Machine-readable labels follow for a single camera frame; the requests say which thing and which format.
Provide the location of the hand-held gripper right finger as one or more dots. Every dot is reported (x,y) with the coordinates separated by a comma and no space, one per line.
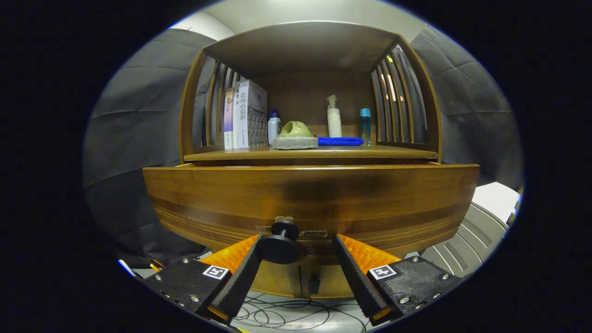
(355,282)

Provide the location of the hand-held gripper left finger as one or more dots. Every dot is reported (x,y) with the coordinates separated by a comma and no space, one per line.
(240,282)

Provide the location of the black drawer knob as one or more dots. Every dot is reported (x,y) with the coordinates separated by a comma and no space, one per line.
(282,247)

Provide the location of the wooden drawer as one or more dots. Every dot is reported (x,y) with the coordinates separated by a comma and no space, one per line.
(314,194)

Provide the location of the green scrub sponge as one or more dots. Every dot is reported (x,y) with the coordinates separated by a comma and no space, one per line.
(296,132)

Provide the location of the wooden cabinet door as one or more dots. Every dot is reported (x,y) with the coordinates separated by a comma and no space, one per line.
(335,282)
(277,282)

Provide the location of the wooden countertop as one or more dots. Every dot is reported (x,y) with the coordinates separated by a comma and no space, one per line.
(393,151)

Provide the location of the wooden cabinet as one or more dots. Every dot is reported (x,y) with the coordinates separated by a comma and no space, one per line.
(305,46)

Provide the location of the white grey machine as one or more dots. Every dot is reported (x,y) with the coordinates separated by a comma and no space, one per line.
(481,222)

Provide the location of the blue folded cloth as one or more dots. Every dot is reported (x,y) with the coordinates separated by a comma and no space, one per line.
(342,141)

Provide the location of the thin white book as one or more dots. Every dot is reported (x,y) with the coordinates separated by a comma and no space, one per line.
(235,134)

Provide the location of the translucent blue bottle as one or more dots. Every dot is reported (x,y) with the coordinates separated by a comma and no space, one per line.
(365,127)

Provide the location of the white bottle blue cap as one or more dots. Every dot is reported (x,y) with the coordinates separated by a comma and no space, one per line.
(274,127)

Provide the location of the white pump bottle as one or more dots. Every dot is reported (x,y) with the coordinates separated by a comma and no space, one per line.
(334,122)

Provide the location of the purple book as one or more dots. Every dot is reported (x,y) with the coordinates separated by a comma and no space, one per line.
(228,120)

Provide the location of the thick white patterned book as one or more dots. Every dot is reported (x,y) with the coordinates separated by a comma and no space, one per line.
(254,115)

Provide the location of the black backdrop cloth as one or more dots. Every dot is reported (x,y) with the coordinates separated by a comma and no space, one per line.
(134,138)

